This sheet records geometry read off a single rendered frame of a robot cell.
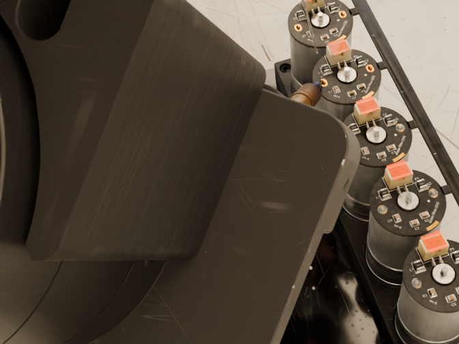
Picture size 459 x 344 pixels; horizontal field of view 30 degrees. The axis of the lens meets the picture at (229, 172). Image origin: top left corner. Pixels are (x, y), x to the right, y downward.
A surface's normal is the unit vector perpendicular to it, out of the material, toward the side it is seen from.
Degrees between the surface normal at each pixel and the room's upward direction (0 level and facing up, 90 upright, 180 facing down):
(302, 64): 90
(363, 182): 90
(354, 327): 0
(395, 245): 90
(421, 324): 90
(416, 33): 0
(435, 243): 0
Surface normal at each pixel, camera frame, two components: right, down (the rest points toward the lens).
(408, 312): -0.82, 0.53
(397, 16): -0.10, -0.51
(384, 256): -0.58, 0.73
